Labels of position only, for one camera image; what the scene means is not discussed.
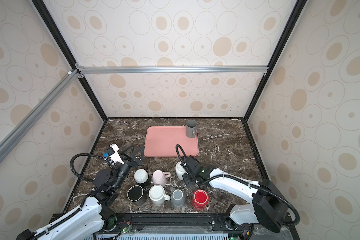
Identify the white mug with handle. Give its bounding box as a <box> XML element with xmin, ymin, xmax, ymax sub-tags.
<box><xmin>175</xmin><ymin>162</ymin><xmax>187</xmax><ymax>181</ymax></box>

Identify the black mug white rim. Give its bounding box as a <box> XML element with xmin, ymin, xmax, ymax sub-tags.
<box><xmin>127</xmin><ymin>185</ymin><xmax>147</xmax><ymax>206</ymax></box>

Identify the pale pink mug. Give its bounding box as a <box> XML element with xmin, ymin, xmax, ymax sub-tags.
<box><xmin>152</xmin><ymin>170</ymin><xmax>171</xmax><ymax>187</ymax></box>

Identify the white mug front row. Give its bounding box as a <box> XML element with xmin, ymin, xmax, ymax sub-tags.
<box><xmin>149</xmin><ymin>185</ymin><xmax>171</xmax><ymax>205</ymax></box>

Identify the white black upside-down mug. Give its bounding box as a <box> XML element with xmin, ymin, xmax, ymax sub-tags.
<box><xmin>134</xmin><ymin>169</ymin><xmax>151</xmax><ymax>188</ymax></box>

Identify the black frame post left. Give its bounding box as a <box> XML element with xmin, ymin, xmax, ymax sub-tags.
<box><xmin>32</xmin><ymin>0</ymin><xmax>108</xmax><ymax>122</ymax></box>

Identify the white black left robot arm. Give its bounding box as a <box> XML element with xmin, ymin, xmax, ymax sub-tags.
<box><xmin>17</xmin><ymin>144</ymin><xmax>145</xmax><ymax>240</ymax></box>

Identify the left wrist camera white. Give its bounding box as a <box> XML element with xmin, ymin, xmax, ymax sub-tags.
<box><xmin>103</xmin><ymin>144</ymin><xmax>124</xmax><ymax>165</ymax></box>

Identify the pink rectangular tray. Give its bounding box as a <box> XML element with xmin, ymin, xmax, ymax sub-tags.
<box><xmin>144</xmin><ymin>126</ymin><xmax>199</xmax><ymax>157</ymax></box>

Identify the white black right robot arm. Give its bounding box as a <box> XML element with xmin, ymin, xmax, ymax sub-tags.
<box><xmin>179</xmin><ymin>156</ymin><xmax>301</xmax><ymax>233</ymax></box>

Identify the silver aluminium rail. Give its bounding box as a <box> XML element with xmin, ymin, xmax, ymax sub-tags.
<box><xmin>0</xmin><ymin>70</ymin><xmax>79</xmax><ymax>163</ymax></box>
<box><xmin>78</xmin><ymin>66</ymin><xmax>268</xmax><ymax>74</ymax></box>

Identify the small grey mug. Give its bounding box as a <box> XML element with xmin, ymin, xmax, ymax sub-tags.
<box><xmin>171</xmin><ymin>190</ymin><xmax>186</xmax><ymax>209</ymax></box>

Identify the silver aluminium rail back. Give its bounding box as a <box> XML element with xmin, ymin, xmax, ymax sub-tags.
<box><xmin>78</xmin><ymin>66</ymin><xmax>268</xmax><ymax>74</ymax></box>

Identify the red glass cup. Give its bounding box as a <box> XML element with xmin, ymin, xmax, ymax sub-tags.
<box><xmin>192</xmin><ymin>189</ymin><xmax>210</xmax><ymax>211</ymax></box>

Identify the silver aluminium rail left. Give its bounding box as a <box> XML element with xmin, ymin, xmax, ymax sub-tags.
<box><xmin>0</xmin><ymin>70</ymin><xmax>79</xmax><ymax>163</ymax></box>

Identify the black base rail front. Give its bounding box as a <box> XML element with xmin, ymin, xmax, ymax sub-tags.
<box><xmin>40</xmin><ymin>211</ymin><xmax>301</xmax><ymax>240</ymax></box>

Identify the tall grey mug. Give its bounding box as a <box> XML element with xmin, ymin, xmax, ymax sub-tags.
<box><xmin>186</xmin><ymin>120</ymin><xmax>198</xmax><ymax>138</ymax></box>

